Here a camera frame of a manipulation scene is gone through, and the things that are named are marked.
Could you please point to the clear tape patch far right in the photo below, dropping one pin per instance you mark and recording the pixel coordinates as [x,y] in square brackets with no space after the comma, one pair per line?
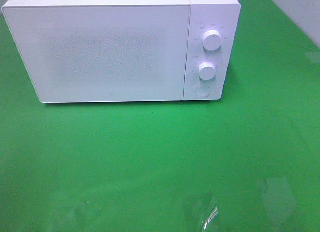
[277,198]

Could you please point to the white microwave door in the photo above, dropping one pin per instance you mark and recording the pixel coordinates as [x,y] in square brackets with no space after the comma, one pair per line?
[81,54]

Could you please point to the white microwave oven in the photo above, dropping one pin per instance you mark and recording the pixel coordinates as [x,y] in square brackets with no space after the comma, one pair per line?
[204,15]

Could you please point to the clear tape patch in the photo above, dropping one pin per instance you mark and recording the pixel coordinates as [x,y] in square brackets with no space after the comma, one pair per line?
[201,213]
[277,198]

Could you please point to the round microwave door button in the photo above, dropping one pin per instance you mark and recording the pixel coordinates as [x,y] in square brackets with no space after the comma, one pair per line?
[203,91]

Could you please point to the white microwave knob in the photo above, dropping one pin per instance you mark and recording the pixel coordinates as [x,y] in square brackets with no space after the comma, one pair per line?
[212,40]
[207,71]

